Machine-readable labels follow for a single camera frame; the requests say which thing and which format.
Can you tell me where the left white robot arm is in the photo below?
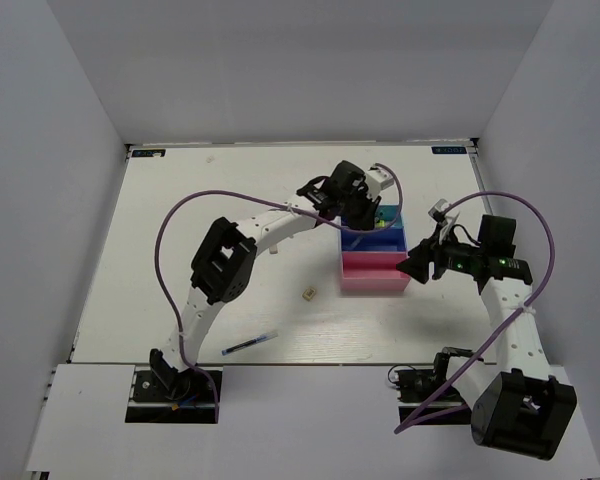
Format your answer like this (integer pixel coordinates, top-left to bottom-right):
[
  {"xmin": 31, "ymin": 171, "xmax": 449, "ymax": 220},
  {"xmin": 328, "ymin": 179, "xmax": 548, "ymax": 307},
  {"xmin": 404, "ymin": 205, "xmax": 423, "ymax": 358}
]
[{"xmin": 149, "ymin": 161, "xmax": 395, "ymax": 399}]

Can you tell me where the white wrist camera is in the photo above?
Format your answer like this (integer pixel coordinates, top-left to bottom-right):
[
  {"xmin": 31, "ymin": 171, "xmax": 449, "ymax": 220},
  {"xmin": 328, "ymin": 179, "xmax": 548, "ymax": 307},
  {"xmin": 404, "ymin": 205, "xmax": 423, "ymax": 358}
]
[
  {"xmin": 364, "ymin": 164, "xmax": 395, "ymax": 199},
  {"xmin": 428, "ymin": 199, "xmax": 459, "ymax": 244}
]

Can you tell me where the right blue corner label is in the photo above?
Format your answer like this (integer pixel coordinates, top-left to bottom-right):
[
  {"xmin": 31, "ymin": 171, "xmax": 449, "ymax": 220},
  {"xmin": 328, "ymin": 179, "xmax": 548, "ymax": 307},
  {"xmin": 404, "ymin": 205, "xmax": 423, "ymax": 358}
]
[{"xmin": 431, "ymin": 145, "xmax": 467, "ymax": 155}]

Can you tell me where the left blue corner label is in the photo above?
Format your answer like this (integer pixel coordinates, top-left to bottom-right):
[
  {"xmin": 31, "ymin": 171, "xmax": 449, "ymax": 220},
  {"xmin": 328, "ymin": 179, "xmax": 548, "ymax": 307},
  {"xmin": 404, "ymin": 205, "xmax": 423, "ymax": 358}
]
[{"xmin": 131, "ymin": 149, "xmax": 166, "ymax": 158}]

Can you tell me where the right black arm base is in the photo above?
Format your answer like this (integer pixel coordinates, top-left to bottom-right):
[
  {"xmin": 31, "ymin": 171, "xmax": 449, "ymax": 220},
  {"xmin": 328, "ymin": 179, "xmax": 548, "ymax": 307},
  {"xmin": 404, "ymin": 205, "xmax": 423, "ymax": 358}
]
[{"xmin": 387, "ymin": 347, "xmax": 473, "ymax": 426}]

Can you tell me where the purple cable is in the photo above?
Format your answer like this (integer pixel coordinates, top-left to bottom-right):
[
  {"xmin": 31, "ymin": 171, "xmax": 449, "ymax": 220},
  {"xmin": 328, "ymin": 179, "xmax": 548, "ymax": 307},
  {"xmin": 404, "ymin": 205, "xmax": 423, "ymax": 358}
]
[
  {"xmin": 393, "ymin": 190, "xmax": 556, "ymax": 435},
  {"xmin": 153, "ymin": 163, "xmax": 406, "ymax": 424}
]

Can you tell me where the blue clear pen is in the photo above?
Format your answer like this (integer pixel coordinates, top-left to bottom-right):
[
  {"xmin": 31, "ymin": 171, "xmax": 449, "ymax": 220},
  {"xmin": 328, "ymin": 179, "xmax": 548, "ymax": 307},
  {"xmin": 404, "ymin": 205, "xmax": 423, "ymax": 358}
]
[{"xmin": 221, "ymin": 331, "xmax": 278, "ymax": 356}]

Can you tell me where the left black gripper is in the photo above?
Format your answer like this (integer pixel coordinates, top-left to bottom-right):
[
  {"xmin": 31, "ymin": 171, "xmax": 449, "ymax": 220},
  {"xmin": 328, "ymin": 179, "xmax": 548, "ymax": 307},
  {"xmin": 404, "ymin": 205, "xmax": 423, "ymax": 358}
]
[{"xmin": 339, "ymin": 185, "xmax": 383, "ymax": 233}]

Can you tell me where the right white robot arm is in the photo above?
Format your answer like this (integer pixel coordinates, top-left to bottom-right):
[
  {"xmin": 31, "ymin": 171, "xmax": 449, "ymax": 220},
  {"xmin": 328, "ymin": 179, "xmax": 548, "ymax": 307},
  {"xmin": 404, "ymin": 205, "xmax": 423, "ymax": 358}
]
[{"xmin": 397, "ymin": 213, "xmax": 577, "ymax": 461}]

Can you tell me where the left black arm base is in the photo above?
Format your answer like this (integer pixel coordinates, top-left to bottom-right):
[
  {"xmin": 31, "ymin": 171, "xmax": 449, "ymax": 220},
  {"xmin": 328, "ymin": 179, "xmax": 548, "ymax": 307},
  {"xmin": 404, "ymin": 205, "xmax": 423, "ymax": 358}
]
[{"xmin": 125, "ymin": 369, "xmax": 217, "ymax": 425}]

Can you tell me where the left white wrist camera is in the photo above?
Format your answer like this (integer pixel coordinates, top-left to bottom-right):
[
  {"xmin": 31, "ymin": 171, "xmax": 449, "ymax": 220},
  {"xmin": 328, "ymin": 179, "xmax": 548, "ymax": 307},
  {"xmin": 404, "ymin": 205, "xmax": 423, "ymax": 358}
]
[{"xmin": 364, "ymin": 164, "xmax": 395, "ymax": 199}]

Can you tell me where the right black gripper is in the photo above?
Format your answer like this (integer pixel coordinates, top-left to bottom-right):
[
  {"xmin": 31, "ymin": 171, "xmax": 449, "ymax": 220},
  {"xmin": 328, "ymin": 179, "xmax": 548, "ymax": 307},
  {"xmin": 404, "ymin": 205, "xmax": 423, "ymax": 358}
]
[{"xmin": 395, "ymin": 224, "xmax": 484, "ymax": 284}]

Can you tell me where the three-colour compartment box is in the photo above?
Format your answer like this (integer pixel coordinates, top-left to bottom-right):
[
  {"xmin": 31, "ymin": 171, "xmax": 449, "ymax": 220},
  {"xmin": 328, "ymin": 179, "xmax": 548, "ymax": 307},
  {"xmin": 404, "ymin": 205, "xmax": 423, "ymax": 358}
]
[{"xmin": 340, "ymin": 205, "xmax": 410, "ymax": 294}]

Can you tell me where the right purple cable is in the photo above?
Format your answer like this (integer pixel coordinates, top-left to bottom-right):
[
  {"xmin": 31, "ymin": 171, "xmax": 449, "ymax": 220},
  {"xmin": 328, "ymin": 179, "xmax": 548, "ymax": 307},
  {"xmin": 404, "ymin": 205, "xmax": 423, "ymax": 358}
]
[{"xmin": 393, "ymin": 190, "xmax": 556, "ymax": 435}]

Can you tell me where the small beige eraser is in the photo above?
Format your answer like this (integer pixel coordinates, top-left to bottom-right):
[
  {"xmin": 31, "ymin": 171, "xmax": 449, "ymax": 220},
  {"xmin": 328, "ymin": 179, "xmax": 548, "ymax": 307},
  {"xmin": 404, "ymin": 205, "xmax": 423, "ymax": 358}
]
[{"xmin": 302, "ymin": 287, "xmax": 317, "ymax": 301}]

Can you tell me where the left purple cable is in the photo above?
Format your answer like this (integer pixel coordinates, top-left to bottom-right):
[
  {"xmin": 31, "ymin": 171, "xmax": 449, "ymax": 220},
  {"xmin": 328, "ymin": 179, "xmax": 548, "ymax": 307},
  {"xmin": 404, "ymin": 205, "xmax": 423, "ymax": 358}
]
[{"xmin": 153, "ymin": 163, "xmax": 406, "ymax": 424}]

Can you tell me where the green clear pen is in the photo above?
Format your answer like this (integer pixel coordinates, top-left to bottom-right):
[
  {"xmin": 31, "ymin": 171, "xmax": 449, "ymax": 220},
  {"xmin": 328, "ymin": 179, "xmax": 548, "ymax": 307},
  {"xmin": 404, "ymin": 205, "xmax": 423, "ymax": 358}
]
[{"xmin": 348, "ymin": 235, "xmax": 363, "ymax": 251}]

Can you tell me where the blue corner label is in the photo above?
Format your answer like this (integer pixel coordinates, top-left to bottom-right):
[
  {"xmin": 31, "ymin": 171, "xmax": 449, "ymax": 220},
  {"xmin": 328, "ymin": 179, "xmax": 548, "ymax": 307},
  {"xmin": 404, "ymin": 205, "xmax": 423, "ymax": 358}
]
[
  {"xmin": 131, "ymin": 149, "xmax": 166, "ymax": 158},
  {"xmin": 431, "ymin": 145, "xmax": 467, "ymax": 155}
]

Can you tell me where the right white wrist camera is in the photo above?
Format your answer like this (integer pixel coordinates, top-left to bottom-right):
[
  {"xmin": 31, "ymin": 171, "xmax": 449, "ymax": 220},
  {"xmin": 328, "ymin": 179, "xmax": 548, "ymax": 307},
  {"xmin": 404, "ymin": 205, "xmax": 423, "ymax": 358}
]
[{"xmin": 428, "ymin": 199, "xmax": 459, "ymax": 244}]

